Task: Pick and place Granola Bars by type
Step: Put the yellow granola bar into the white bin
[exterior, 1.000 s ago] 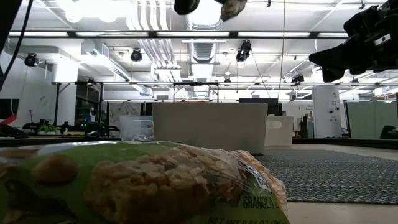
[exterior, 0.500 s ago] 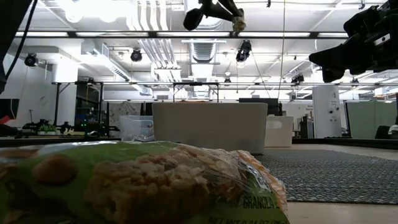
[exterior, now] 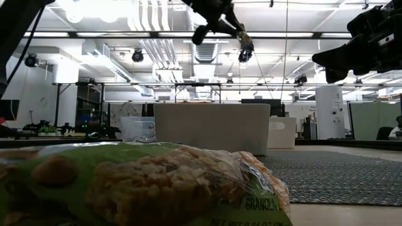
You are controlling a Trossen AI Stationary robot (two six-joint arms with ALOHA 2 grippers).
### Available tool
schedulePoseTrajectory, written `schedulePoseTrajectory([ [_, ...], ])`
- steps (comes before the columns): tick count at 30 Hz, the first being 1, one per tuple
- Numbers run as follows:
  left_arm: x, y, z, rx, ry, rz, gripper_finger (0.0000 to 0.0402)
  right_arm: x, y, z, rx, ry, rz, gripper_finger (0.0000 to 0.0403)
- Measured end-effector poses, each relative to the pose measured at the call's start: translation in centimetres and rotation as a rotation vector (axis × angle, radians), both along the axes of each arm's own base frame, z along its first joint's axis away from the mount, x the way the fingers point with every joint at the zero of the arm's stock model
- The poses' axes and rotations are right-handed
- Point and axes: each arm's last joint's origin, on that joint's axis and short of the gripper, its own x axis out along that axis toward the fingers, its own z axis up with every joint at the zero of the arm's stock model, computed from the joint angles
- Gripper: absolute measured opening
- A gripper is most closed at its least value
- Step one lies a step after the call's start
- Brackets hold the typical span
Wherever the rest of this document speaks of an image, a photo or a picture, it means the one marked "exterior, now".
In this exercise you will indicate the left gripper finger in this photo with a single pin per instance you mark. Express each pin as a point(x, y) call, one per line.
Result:
point(234, 21)
point(226, 28)

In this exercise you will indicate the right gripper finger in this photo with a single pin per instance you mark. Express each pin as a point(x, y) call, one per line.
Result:
point(342, 51)
point(342, 61)

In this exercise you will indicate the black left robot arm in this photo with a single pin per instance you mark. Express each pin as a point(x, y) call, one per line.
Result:
point(19, 19)

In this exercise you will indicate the green oat granola bar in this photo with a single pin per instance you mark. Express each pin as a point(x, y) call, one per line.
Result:
point(125, 188)

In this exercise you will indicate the black hanging spotlight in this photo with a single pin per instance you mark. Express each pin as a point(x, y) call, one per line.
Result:
point(31, 60)
point(137, 56)
point(301, 79)
point(244, 57)

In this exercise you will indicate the white pillar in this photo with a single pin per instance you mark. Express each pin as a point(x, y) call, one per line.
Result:
point(329, 125)

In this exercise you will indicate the black office chair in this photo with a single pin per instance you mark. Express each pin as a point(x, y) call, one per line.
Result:
point(383, 133)

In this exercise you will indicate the person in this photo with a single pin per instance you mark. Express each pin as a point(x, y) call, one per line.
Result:
point(396, 130)

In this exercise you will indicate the black monitor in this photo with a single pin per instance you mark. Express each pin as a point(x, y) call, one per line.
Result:
point(260, 105)

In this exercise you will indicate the white plastic bin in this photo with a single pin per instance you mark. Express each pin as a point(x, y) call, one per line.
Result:
point(284, 135)

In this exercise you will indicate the grey plastic bin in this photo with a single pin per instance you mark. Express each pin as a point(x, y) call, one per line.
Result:
point(213, 128)

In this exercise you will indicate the grey draped cover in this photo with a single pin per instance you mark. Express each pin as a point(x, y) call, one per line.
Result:
point(125, 110)

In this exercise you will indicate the clear plastic bin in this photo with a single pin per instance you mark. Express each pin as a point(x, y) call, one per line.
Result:
point(132, 122)

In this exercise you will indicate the small green tray plant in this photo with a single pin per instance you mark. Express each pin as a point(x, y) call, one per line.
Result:
point(48, 129)

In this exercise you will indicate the black flat screen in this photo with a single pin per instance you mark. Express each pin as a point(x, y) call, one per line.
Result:
point(9, 110)

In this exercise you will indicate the red stick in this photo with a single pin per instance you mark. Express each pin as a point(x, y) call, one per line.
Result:
point(2, 120)

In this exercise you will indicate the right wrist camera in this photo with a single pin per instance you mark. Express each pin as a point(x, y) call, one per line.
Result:
point(367, 22)

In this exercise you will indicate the green partition wall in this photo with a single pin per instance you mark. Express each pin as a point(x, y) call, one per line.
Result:
point(367, 122)

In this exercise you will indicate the black aluminium table frame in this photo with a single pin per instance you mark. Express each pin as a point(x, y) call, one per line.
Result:
point(345, 143)

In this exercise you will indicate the white rectangular air duct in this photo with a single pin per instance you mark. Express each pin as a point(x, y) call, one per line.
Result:
point(116, 70)

